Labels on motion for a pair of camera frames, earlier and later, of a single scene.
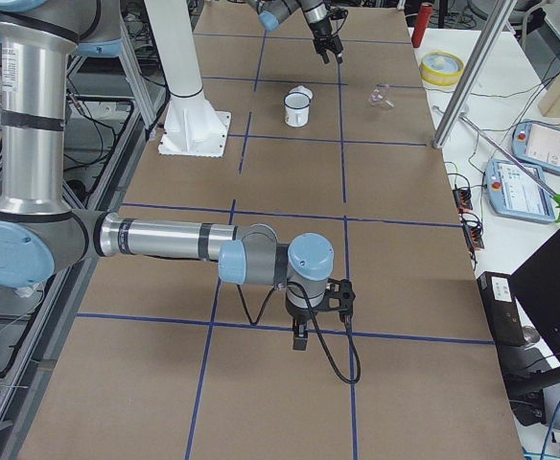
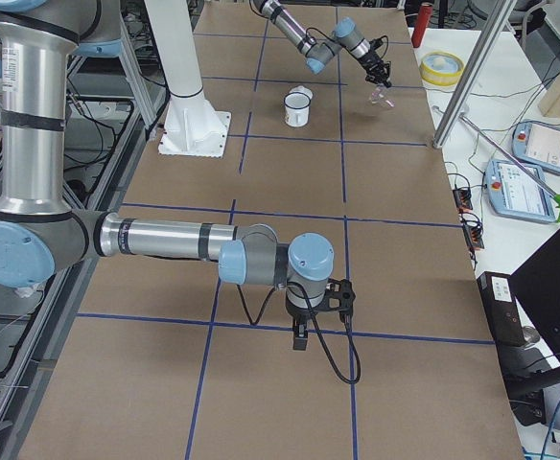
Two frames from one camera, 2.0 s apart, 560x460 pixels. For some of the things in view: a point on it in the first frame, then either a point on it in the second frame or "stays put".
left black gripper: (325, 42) -> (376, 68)
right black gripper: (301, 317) stays put
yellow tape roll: (441, 68) stays put
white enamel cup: (297, 109) stays put
